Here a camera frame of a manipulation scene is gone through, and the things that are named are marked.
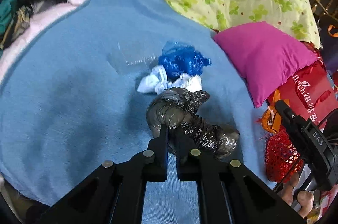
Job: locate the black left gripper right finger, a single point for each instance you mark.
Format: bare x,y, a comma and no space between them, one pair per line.
228,192

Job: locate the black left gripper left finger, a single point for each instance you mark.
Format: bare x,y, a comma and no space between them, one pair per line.
113,193

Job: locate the red mesh trash basket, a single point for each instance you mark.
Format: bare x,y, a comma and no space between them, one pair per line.
282,159

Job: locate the orange wrapper scrap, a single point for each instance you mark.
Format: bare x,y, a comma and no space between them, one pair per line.
271,120

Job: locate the black plastic bag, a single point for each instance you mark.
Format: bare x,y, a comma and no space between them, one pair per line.
177,107

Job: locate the blue plastic bag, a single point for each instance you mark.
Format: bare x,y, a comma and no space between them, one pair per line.
180,58

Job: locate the right hand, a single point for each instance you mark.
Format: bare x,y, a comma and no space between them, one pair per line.
304,198

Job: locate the red paper gift bag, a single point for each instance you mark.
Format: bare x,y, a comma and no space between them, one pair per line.
309,93

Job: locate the blue fleece blanket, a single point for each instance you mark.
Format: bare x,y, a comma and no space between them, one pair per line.
65,109

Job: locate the magenta pillow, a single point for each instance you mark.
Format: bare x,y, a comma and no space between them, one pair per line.
264,56

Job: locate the white crumpled plastic bag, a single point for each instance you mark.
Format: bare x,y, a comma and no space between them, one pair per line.
157,82

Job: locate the clear plastic wrapper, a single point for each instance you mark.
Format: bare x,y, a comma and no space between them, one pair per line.
126,57

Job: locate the pale pink bed sheet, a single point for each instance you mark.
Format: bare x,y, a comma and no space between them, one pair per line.
38,22

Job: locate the teal garment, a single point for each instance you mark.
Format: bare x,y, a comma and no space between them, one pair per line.
7,9

